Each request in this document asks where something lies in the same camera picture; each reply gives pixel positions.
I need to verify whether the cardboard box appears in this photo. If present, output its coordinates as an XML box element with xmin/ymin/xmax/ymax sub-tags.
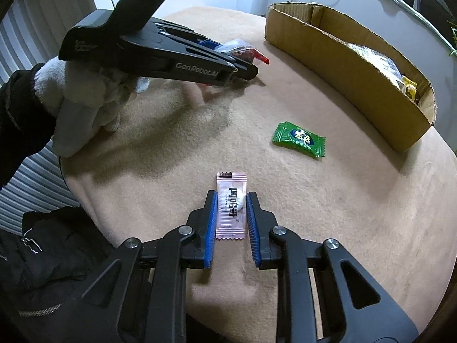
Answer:
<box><xmin>264</xmin><ymin>2</ymin><xmax>437</xmax><ymax>152</ymax></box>

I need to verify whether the green potted plant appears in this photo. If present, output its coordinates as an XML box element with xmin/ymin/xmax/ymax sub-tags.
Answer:
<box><xmin>446</xmin><ymin>21</ymin><xmax>457</xmax><ymax>58</ymax></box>

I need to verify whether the pink candy packet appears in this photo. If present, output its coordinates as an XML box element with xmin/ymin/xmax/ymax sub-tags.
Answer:
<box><xmin>215</xmin><ymin>171</ymin><xmax>248</xmax><ymax>241</ymax></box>

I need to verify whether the clear bag of dark dried fruit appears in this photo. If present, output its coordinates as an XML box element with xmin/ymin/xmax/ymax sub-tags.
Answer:
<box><xmin>200</xmin><ymin>38</ymin><xmax>270</xmax><ymax>88</ymax></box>

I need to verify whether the black jacket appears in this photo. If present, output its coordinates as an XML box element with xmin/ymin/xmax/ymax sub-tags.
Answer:
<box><xmin>0</xmin><ymin>205</ymin><xmax>151</xmax><ymax>343</ymax></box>

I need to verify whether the person's left forearm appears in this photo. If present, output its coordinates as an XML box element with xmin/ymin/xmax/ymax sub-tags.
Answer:
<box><xmin>0</xmin><ymin>64</ymin><xmax>63</xmax><ymax>190</ymax></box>

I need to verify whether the white ribbed radiator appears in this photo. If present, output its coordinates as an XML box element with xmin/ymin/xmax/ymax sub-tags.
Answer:
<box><xmin>0</xmin><ymin>0</ymin><xmax>99</xmax><ymax>236</ymax></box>

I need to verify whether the green candy packet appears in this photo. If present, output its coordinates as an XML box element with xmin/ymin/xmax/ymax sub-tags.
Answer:
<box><xmin>272</xmin><ymin>121</ymin><xmax>326</xmax><ymax>158</ymax></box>

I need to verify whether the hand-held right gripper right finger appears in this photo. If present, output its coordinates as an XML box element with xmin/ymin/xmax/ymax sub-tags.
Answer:
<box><xmin>246</xmin><ymin>191</ymin><xmax>420</xmax><ymax>343</ymax></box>

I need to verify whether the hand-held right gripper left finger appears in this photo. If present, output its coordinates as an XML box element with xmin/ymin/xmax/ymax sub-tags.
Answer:
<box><xmin>64</xmin><ymin>190</ymin><xmax>219</xmax><ymax>343</ymax></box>

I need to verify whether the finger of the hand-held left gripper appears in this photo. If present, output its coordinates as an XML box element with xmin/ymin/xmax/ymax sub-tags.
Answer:
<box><xmin>153</xmin><ymin>19</ymin><xmax>229</xmax><ymax>56</ymax></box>
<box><xmin>171</xmin><ymin>41</ymin><xmax>258</xmax><ymax>80</ymax></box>

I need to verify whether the person's left hand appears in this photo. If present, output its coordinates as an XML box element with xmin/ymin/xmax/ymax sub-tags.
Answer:
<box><xmin>34</xmin><ymin>57</ymin><xmax>151</xmax><ymax>158</ymax></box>

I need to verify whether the clear bag of yellow snacks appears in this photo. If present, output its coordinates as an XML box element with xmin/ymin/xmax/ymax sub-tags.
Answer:
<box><xmin>348</xmin><ymin>43</ymin><xmax>402</xmax><ymax>88</ymax></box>

